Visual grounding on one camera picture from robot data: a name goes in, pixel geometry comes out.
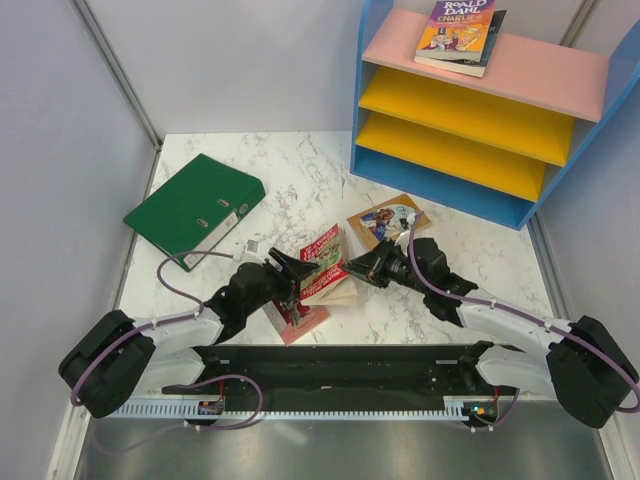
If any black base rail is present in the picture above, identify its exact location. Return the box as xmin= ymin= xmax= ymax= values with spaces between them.
xmin=192 ymin=345 xmax=515 ymax=410

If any aluminium corner post right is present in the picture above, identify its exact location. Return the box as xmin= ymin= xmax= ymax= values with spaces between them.
xmin=558 ymin=0 xmax=600 ymax=48

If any blue Nineteen Eighty-Four book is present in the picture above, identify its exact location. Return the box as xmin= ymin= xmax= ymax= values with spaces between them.
xmin=414 ymin=8 xmax=507 ymax=78

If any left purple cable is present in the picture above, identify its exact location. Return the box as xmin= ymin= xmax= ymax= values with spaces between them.
xmin=69 ymin=249 xmax=266 ymax=454

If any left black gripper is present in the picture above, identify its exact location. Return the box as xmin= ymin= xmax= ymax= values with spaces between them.
xmin=244 ymin=247 xmax=319 ymax=316

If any colourful wooden bookshelf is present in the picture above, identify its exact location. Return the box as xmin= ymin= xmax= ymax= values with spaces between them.
xmin=350 ymin=1 xmax=639 ymax=229

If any purple Roald Dahl book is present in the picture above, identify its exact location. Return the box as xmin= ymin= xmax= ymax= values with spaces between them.
xmin=416 ymin=0 xmax=495 ymax=61

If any red and pink castle book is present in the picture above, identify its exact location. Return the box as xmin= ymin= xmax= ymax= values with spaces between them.
xmin=263 ymin=301 xmax=330 ymax=345

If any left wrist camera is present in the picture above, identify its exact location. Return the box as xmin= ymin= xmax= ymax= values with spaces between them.
xmin=246 ymin=240 xmax=259 ymax=254

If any green lever arch binder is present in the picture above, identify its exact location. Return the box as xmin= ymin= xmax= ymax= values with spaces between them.
xmin=124 ymin=154 xmax=266 ymax=272

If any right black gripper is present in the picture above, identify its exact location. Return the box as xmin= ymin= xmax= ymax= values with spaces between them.
xmin=340 ymin=238 xmax=429 ymax=295

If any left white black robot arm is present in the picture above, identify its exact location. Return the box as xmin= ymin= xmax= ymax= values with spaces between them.
xmin=58 ymin=248 xmax=319 ymax=419

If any orange Hello book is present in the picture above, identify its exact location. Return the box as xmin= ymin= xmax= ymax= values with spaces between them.
xmin=347 ymin=194 xmax=420 ymax=249

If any aluminium corner post left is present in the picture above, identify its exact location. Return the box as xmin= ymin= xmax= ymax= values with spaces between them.
xmin=69 ymin=0 xmax=164 ymax=149

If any aluminium corner post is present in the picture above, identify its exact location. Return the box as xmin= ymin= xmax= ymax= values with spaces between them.
xmin=69 ymin=0 xmax=164 ymax=149
xmin=558 ymin=0 xmax=600 ymax=48

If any white slotted cable duct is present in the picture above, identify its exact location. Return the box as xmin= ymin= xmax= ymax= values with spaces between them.
xmin=108 ymin=398 xmax=494 ymax=421

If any red Treehouse book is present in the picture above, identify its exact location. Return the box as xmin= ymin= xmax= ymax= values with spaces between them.
xmin=299 ymin=224 xmax=358 ymax=307

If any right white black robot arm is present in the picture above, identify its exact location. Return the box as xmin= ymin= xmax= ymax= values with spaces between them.
xmin=342 ymin=238 xmax=639 ymax=429

